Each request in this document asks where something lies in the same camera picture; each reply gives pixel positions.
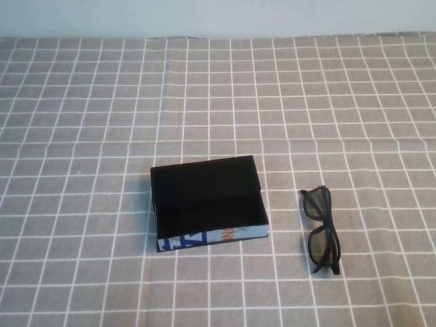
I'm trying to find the black printed glasses case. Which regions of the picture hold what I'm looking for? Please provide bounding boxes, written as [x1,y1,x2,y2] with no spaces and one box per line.
[150,155,270,255]

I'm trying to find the black framed glasses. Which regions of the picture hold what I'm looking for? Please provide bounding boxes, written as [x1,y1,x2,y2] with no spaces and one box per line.
[299,185,343,277]

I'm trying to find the grey white-checked tablecloth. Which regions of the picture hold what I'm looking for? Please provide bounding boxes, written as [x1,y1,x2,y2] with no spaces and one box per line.
[0,32,436,327]

